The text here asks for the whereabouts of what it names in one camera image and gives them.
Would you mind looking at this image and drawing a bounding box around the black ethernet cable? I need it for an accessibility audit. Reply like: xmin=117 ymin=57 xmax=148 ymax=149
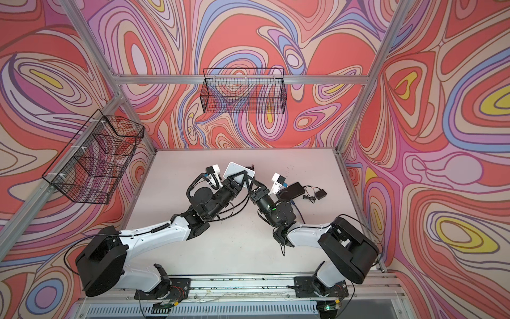
xmin=216 ymin=195 xmax=252 ymax=222

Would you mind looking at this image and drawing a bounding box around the left wire mesh basket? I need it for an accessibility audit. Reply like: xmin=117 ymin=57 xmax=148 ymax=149
xmin=42 ymin=110 xmax=145 ymax=205

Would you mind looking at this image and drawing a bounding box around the black power adapter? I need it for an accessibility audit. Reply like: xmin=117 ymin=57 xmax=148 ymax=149
xmin=303 ymin=186 xmax=327 ymax=203

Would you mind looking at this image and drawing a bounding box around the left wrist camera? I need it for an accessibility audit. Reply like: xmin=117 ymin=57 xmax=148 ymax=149
xmin=205 ymin=164 xmax=221 ymax=190

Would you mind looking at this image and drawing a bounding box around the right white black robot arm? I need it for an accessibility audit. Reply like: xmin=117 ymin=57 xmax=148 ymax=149
xmin=245 ymin=177 xmax=380 ymax=297

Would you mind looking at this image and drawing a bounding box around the blue ethernet cable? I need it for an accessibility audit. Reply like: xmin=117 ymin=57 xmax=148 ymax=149
xmin=290 ymin=201 xmax=306 ymax=224

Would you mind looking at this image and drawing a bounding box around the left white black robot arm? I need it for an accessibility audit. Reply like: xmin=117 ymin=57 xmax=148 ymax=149
xmin=75 ymin=167 xmax=254 ymax=300

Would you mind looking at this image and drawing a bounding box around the back wire mesh basket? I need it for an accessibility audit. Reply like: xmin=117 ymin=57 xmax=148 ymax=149
xmin=200 ymin=67 xmax=287 ymax=114

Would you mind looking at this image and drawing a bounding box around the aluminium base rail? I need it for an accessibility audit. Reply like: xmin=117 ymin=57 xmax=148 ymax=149
xmin=87 ymin=273 xmax=414 ymax=318

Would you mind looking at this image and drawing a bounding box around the small white network switch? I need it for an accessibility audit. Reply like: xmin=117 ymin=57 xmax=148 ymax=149
xmin=223 ymin=162 xmax=255 ymax=186

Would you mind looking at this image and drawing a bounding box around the black network switch box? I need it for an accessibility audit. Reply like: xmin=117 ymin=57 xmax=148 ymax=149
xmin=276 ymin=182 xmax=305 ymax=202

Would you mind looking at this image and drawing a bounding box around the wire mesh basket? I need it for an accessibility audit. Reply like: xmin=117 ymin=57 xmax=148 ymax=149
xmin=200 ymin=67 xmax=287 ymax=114
xmin=42 ymin=110 xmax=145 ymax=205

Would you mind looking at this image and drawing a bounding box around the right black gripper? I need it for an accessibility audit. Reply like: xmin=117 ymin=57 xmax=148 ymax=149
xmin=246 ymin=175 xmax=278 ymax=228

